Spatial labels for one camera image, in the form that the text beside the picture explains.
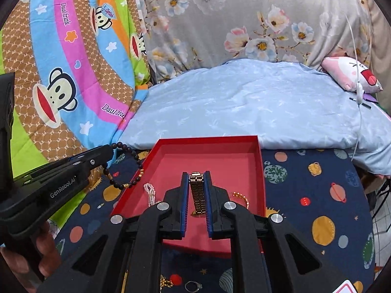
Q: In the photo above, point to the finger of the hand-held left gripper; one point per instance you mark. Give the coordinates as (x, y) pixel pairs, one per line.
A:
(91, 153)
(93, 163)

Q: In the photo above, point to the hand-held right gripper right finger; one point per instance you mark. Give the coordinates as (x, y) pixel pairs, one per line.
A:
(209, 207)

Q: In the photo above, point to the cartoon monkey blanket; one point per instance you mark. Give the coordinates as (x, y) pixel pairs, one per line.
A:
(76, 67)

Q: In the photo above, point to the light blue pillow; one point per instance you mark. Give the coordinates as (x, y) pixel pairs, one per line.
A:
(244, 106)

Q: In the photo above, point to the gold wrist watch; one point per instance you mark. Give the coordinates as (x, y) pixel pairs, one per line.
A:
(198, 195)

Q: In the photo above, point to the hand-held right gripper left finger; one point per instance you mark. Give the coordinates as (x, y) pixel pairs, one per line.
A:
(184, 207)

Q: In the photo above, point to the white card with red border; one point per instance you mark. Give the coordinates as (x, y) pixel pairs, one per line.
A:
(345, 287)

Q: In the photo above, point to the pink plush pillow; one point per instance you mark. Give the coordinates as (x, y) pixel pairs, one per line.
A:
(345, 70)

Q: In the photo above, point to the grey floral bed sheet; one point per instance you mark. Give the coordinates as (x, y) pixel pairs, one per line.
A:
(244, 21)

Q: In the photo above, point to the navy planet print sheet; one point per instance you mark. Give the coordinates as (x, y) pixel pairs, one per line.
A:
(305, 189)

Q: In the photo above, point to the person's left hand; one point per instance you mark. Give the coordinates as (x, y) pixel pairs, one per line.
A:
(47, 247)

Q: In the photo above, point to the red cardboard box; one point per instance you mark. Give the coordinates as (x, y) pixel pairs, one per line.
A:
(213, 158)

